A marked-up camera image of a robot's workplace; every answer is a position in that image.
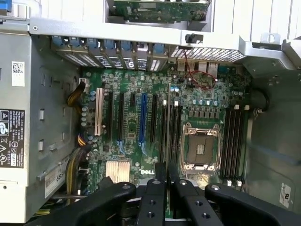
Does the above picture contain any black RAM slot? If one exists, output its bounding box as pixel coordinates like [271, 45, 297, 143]
[236, 105, 250, 188]
[171, 101, 178, 165]
[222, 107, 233, 179]
[226, 105, 237, 186]
[176, 101, 184, 165]
[158, 100, 167, 163]
[231, 107, 242, 181]

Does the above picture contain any blue expansion slot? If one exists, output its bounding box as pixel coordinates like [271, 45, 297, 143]
[139, 93, 148, 143]

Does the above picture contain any long black expansion slot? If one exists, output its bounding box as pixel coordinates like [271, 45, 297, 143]
[118, 92, 125, 142]
[106, 90, 114, 140]

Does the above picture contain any medium black expansion slot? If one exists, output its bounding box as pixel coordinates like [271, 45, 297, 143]
[151, 94, 158, 129]

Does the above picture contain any white expansion slot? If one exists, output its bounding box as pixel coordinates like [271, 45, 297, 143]
[95, 87, 105, 136]

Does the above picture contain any silver heatsink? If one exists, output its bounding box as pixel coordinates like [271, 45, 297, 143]
[105, 161, 131, 184]

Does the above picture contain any green Dell motherboard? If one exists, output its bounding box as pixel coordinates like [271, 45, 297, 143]
[79, 67, 251, 188]

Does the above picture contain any silver CPU socket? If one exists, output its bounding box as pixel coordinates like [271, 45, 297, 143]
[180, 121, 223, 175]

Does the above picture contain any white paper label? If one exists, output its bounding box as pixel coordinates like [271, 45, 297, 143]
[279, 182, 295, 210]

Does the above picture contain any silver metal PC case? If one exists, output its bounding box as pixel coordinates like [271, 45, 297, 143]
[0, 16, 301, 226]

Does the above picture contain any silver rear port block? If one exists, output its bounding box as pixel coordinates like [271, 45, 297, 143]
[176, 59, 219, 75]

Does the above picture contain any grey power supply unit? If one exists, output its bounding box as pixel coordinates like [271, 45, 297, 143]
[0, 32, 82, 224]

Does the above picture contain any green graphics card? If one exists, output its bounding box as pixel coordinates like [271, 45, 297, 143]
[112, 0, 210, 24]

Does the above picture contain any blue plastic part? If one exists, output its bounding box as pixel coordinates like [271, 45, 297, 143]
[0, 0, 13, 15]

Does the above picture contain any multicolour power cable bundle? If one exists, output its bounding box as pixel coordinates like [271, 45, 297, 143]
[65, 131, 95, 196]

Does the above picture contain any thin red wire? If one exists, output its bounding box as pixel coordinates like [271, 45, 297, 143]
[182, 46, 218, 91]

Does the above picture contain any yellow black cable bundle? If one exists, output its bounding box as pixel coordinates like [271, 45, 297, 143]
[66, 79, 91, 107]

